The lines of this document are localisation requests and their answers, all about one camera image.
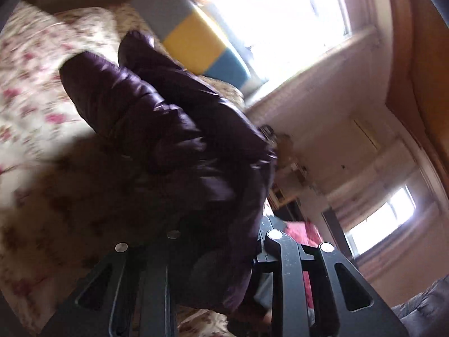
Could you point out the brown wooden wardrobe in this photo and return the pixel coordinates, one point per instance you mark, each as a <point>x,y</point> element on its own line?
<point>418,93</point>

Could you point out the grey yellow blue headboard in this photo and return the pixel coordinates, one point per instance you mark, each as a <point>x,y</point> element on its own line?
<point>192,38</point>

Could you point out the bright window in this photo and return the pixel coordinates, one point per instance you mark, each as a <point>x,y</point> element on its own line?
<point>279,38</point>

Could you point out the grey cushion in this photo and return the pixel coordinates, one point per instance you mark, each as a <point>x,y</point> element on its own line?
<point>427,313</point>

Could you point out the purple quilted down jacket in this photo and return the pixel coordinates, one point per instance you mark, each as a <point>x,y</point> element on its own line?
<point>207,165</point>

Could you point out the floral bed quilt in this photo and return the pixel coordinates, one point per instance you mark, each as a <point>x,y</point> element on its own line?
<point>67,196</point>

